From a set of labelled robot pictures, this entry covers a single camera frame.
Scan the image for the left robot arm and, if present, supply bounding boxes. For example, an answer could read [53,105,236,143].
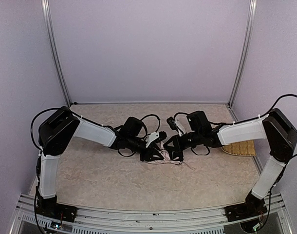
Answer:
[32,106,167,199]

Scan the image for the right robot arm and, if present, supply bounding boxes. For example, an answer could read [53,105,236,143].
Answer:
[164,108,297,200]

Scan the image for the woven bamboo tray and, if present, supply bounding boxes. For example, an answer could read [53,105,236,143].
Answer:
[222,140,256,156]

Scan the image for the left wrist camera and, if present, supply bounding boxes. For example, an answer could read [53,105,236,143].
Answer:
[145,131,167,148]

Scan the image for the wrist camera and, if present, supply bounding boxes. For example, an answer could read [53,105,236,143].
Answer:
[145,131,167,148]
[166,117,186,137]

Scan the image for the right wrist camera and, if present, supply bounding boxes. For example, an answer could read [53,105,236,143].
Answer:
[166,117,186,137]

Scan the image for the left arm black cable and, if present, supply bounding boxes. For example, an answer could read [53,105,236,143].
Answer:
[140,113,162,134]

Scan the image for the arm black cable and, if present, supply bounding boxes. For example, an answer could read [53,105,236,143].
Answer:
[258,94,297,120]
[140,113,162,134]

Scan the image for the aluminium front rail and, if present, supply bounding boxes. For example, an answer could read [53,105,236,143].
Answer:
[9,192,293,234]

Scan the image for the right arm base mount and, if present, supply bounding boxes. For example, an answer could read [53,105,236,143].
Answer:
[224,199,268,222]

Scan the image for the right aluminium frame post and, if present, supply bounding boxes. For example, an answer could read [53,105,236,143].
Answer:
[228,0,257,108]

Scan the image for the aluminium frame post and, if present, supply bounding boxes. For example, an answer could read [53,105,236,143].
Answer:
[41,0,72,107]
[228,0,257,108]

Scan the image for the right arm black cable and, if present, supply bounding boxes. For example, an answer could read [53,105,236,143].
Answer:
[258,94,297,120]

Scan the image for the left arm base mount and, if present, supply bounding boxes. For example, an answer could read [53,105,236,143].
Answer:
[36,199,77,223]

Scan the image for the left aluminium frame post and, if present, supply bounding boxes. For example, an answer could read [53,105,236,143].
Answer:
[41,0,72,107]

